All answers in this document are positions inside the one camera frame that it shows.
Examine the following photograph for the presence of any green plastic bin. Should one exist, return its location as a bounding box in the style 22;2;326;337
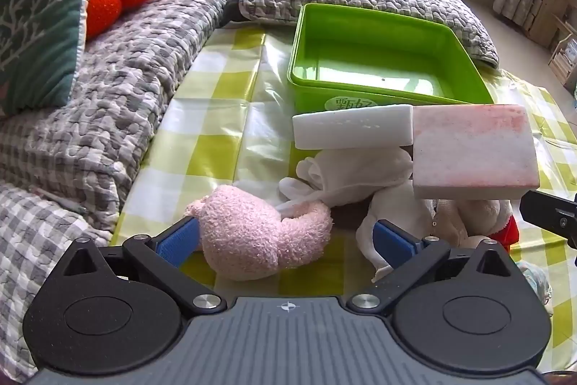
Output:
287;3;494;115

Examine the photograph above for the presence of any grey quilted sofa cover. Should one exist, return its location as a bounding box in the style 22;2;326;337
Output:
0;0;244;381

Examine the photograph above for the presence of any pink plush toy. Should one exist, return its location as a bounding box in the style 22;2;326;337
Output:
184;185;333;281

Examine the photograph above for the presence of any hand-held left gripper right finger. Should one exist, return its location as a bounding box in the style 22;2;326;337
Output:
347;219;519;316

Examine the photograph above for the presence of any red santa plush toy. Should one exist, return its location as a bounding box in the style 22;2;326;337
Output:
433;198;519;253

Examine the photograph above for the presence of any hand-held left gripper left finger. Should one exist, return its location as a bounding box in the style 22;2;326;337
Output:
63;216;226;316

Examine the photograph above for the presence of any teal branch-print pillow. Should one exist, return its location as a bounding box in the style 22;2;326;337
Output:
0;0;100;117

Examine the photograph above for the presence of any pink-stained sponge block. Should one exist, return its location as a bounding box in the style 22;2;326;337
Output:
411;103;539;201

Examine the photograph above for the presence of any striped blue cloth doll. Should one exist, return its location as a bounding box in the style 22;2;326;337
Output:
516;261;553;305

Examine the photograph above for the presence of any white cloth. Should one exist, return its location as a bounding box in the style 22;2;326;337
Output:
278;146;415;219

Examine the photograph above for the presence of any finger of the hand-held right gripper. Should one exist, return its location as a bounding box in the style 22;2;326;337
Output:
518;189;577;250

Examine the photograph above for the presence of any wooden bookshelf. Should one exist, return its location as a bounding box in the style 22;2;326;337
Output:
523;0;577;88

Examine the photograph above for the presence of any white sponge block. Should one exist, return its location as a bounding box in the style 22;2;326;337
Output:
292;104;414;151

